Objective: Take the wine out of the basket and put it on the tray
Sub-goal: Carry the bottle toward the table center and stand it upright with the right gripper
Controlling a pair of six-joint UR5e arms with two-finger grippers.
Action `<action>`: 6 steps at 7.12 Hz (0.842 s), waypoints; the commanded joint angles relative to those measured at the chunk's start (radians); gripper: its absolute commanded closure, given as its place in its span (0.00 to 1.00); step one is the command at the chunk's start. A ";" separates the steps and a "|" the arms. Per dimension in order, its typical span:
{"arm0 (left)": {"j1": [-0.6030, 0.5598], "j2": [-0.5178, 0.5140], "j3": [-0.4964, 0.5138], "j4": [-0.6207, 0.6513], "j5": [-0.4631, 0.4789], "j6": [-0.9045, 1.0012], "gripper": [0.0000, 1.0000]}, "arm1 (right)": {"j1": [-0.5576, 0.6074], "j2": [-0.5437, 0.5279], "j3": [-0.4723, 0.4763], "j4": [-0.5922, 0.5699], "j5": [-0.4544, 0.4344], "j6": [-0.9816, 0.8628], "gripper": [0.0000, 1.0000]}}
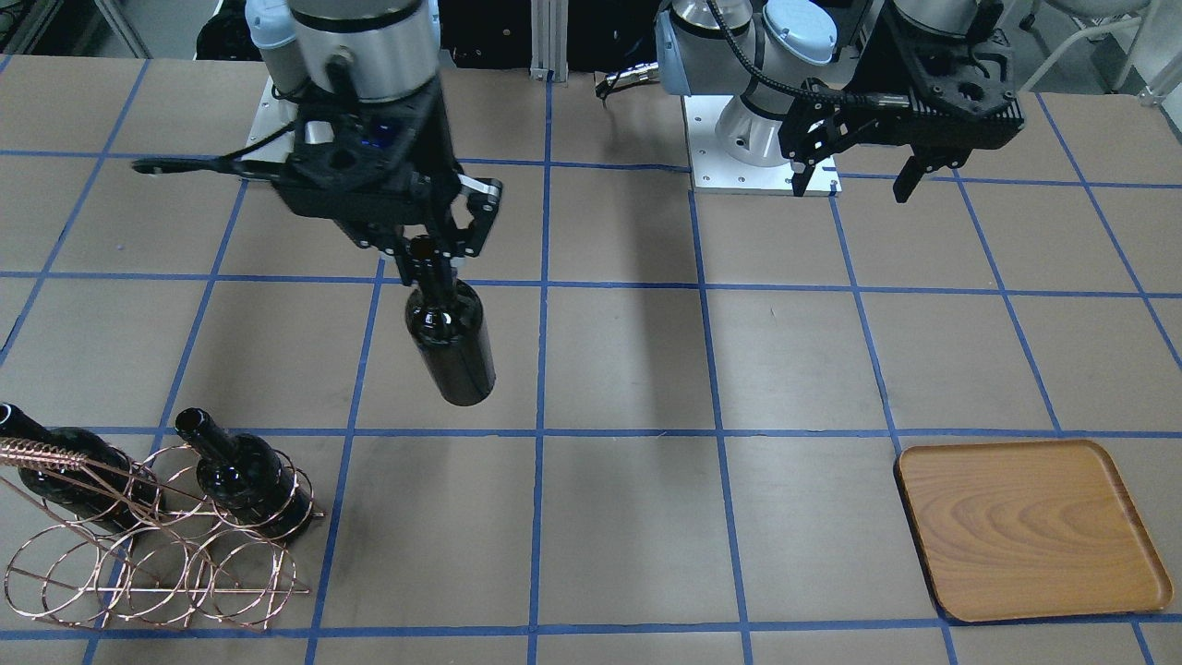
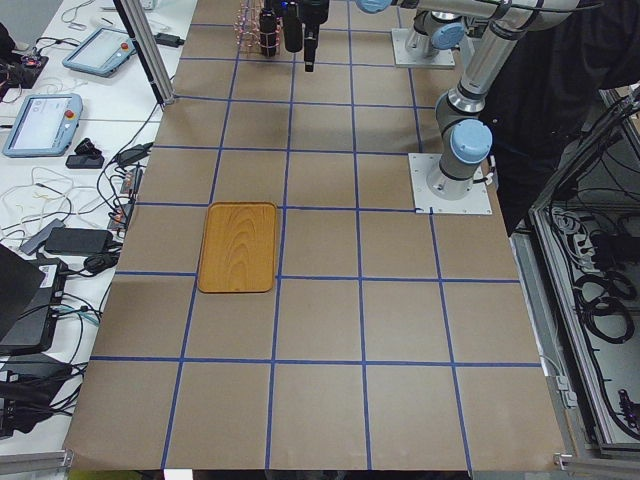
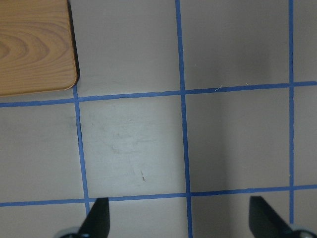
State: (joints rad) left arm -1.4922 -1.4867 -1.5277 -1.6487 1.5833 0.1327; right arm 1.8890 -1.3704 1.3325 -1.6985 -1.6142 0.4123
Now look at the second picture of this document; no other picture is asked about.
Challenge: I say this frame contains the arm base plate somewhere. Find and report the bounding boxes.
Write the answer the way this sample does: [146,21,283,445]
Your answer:
[391,28,455,70]
[408,153,492,215]

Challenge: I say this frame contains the copper wire bottle basket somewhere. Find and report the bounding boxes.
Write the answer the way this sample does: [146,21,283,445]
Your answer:
[234,0,281,57]

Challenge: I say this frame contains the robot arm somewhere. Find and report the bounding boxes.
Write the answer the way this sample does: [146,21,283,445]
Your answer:
[427,20,525,201]
[356,1,602,69]

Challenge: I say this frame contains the teach pendant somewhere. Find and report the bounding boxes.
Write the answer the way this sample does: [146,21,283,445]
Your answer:
[62,27,137,78]
[2,93,83,158]

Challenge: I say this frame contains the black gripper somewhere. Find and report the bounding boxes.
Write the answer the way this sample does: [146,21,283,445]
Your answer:
[298,0,330,72]

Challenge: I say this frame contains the teach pendant far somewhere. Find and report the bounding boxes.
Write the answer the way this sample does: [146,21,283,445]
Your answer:
[62,27,137,78]

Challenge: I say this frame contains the wooden serving tray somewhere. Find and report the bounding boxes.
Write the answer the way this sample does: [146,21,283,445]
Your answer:
[198,202,278,294]

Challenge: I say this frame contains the dark wine bottle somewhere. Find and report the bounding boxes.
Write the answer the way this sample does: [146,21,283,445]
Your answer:
[258,0,279,58]
[282,1,303,53]

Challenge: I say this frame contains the metal equipment rack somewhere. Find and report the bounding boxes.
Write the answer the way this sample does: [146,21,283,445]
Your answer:
[513,85,639,460]

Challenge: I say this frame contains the black power adapter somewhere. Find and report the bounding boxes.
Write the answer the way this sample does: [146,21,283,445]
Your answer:
[44,227,113,256]

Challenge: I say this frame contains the aluminium frame post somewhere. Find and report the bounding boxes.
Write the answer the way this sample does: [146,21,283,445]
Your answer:
[113,0,175,107]

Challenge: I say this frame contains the black laptop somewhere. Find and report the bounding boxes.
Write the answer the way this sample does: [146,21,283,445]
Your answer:
[1,246,67,356]

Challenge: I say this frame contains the teach pendant near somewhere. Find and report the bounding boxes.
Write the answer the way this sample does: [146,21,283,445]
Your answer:
[2,93,83,158]

